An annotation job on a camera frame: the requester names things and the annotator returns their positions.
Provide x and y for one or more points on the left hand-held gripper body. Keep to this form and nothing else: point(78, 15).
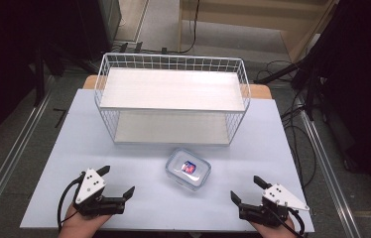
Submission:
point(91, 195)

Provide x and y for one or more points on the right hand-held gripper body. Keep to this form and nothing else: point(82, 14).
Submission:
point(272, 205)

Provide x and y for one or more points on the clear plastic lidded container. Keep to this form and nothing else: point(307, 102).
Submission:
point(188, 169)

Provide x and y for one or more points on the person's right hand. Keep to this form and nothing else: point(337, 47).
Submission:
point(275, 230)

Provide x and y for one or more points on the person's left hand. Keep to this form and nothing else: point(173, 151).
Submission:
point(81, 224)

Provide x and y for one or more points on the black tripod stand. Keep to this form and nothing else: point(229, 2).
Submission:
point(301, 79)
point(58, 56)

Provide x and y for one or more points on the black curtain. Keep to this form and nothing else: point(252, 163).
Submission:
point(362, 95)
point(11, 59)

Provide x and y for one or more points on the grey metal cabinet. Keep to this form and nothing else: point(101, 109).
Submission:
point(110, 20)

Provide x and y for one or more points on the wooden platform step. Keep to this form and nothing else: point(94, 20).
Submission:
point(249, 23)

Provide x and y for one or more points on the metal floor rail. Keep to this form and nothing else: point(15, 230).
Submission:
point(8, 158)
point(329, 172)

